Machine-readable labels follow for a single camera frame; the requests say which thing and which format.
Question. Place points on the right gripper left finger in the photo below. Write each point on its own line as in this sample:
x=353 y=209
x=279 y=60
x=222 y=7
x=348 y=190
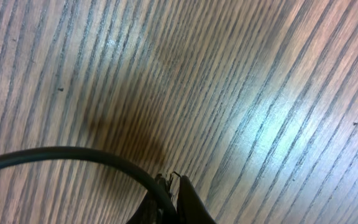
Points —
x=149 y=212

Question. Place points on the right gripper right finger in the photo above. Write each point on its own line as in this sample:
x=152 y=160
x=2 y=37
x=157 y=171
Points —
x=190 y=207

